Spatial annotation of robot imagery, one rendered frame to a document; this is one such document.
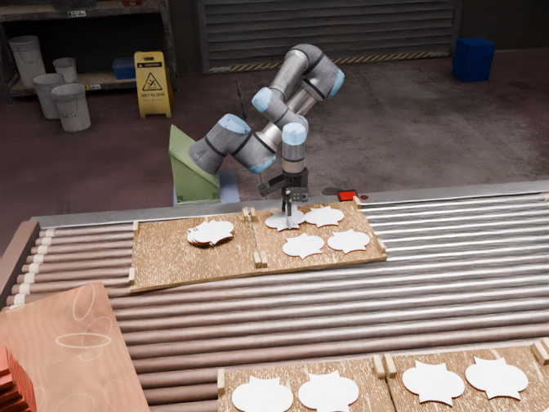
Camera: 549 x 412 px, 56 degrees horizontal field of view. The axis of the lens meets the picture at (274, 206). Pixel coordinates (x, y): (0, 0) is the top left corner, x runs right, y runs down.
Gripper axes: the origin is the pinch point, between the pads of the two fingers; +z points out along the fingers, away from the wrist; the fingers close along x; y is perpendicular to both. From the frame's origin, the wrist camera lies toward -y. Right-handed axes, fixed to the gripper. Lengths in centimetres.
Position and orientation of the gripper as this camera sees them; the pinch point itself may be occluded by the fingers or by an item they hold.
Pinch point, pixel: (285, 219)
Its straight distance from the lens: 185.4
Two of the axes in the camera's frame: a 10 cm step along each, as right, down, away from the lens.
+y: 9.9, -0.7, 1.4
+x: -1.6, -5.2, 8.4
